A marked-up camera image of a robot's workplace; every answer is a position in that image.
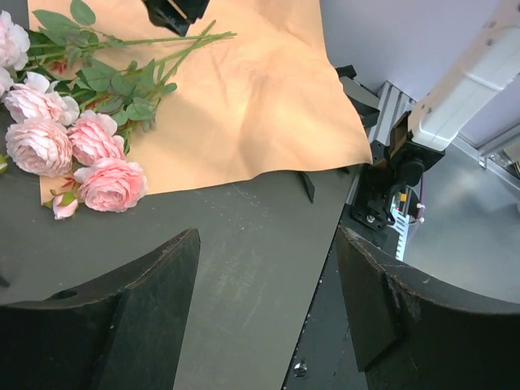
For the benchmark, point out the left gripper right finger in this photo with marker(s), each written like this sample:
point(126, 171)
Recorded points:
point(413, 331)

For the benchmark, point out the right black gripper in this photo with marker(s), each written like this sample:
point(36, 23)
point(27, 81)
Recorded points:
point(175, 15)

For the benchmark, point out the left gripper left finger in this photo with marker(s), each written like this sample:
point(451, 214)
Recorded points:
point(123, 330)

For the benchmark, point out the green orange wrapping paper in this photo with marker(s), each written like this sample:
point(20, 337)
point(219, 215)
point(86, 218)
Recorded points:
point(265, 99)

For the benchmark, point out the pink flower bunch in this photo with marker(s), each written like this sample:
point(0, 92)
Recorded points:
point(73, 115)

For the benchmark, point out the black gold-lettered ribbon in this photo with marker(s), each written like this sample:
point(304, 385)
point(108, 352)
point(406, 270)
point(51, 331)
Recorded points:
point(364, 101)

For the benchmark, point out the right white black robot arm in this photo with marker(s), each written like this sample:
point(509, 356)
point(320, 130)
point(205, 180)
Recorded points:
point(421, 136)

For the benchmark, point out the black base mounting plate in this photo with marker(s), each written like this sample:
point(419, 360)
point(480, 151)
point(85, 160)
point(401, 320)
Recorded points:
point(323, 357)

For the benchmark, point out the white slotted cable duct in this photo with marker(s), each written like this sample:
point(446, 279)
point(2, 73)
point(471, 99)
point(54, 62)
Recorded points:
point(401, 226)

